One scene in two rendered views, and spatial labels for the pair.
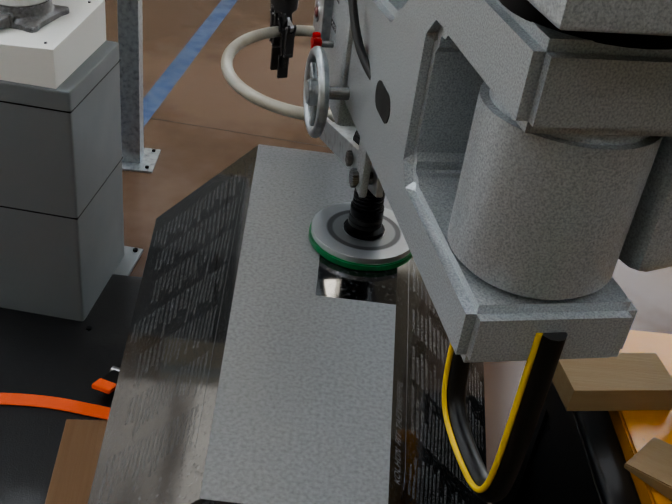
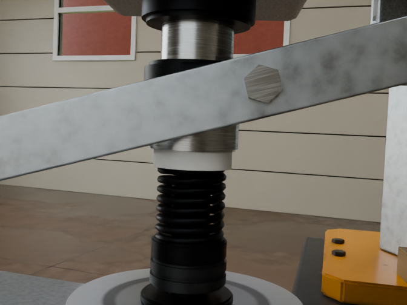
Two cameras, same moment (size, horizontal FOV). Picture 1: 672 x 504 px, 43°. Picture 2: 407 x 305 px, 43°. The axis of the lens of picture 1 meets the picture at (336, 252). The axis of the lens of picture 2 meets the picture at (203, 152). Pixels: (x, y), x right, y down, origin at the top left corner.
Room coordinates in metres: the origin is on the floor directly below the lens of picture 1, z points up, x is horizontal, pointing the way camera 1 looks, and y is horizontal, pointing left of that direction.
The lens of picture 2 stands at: (1.32, 0.39, 1.04)
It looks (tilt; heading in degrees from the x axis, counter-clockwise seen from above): 3 degrees down; 288
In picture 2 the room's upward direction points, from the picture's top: 2 degrees clockwise
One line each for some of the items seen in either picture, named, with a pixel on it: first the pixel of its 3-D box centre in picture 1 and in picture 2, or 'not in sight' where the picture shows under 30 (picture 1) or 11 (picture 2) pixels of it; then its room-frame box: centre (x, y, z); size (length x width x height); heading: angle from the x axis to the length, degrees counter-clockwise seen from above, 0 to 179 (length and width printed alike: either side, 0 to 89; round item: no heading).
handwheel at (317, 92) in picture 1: (336, 93); not in sight; (1.32, 0.04, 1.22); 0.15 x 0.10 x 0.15; 15
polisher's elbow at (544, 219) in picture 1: (548, 180); not in sight; (0.83, -0.22, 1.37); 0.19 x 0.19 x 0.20
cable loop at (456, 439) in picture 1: (489, 378); not in sight; (0.83, -0.22, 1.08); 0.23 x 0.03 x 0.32; 15
